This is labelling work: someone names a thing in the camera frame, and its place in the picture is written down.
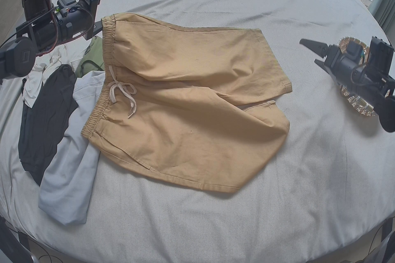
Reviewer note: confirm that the tan shorts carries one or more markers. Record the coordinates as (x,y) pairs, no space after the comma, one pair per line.
(185,86)

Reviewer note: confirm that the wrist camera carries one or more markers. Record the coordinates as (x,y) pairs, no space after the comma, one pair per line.
(355,52)
(66,1)

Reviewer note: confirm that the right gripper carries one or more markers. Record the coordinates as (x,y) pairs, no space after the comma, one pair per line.
(341,69)

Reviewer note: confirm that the round woven basket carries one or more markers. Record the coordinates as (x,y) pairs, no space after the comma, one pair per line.
(361,106)

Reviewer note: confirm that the green garment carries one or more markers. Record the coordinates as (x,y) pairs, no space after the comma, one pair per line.
(95,55)

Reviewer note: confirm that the white garment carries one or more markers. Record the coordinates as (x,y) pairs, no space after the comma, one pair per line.
(34,83)

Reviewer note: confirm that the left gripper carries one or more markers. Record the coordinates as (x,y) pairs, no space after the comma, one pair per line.
(77,23)

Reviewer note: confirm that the black garment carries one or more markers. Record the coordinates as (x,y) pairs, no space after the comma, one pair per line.
(43,120)

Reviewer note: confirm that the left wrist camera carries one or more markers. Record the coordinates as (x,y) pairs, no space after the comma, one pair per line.
(66,1)

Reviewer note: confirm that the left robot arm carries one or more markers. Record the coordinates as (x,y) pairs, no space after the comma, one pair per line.
(18,55)

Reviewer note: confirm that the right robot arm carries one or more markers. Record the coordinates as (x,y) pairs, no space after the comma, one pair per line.
(379,86)

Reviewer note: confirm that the pale grey garment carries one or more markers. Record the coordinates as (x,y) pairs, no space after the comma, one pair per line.
(68,178)

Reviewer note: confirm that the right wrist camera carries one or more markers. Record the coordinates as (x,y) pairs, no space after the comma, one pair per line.
(355,52)

